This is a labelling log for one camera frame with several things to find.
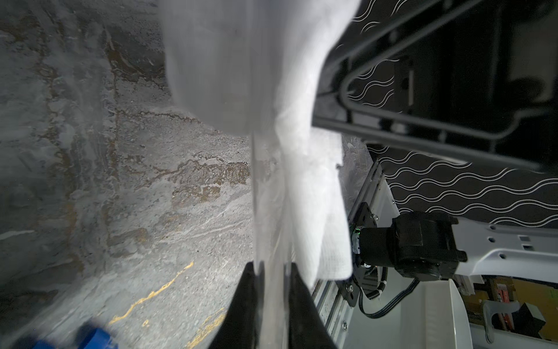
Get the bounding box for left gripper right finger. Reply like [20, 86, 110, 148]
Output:
[289, 263, 336, 349]

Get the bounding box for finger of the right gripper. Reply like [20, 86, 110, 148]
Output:
[312, 1, 557, 172]

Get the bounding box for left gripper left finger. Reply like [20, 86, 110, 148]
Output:
[209, 262, 260, 349]

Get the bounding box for white wipe cloth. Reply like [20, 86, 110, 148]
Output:
[159, 1, 360, 286]

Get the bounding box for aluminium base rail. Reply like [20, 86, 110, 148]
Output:
[312, 161, 399, 348]

